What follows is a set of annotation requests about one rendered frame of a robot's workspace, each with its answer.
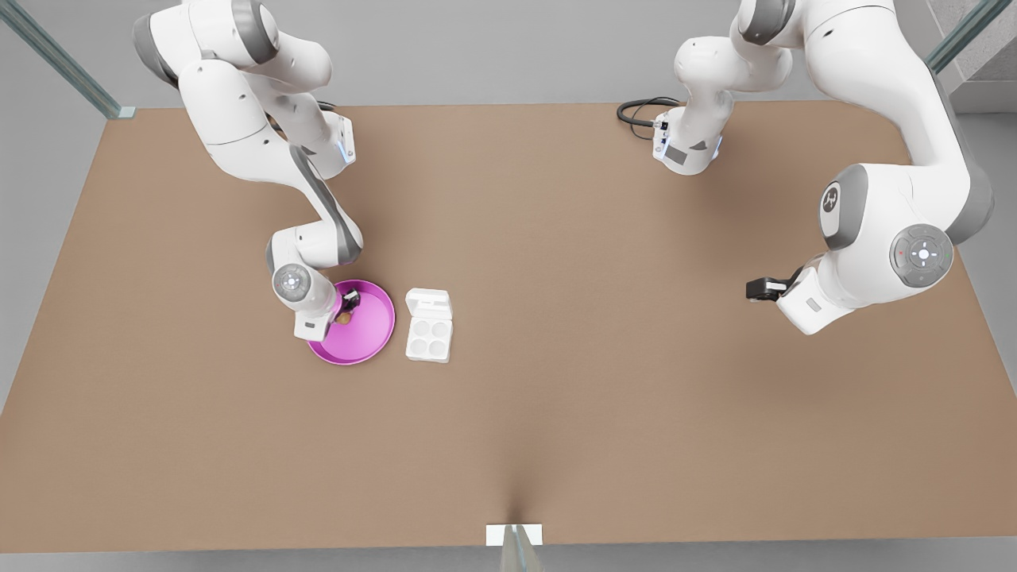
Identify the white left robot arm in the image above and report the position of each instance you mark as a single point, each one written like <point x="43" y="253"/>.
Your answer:
<point x="890" y="119"/>

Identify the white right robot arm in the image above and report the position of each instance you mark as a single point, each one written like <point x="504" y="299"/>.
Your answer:
<point x="238" y="111"/>

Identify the white egg box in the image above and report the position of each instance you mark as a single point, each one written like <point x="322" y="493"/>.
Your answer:
<point x="430" y="326"/>

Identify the round magenta plate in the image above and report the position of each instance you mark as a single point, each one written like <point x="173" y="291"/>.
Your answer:
<point x="367" y="326"/>

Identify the silver frame post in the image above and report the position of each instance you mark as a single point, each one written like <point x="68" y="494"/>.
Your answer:
<point x="63" y="59"/>
<point x="518" y="546"/>
<point x="965" y="32"/>

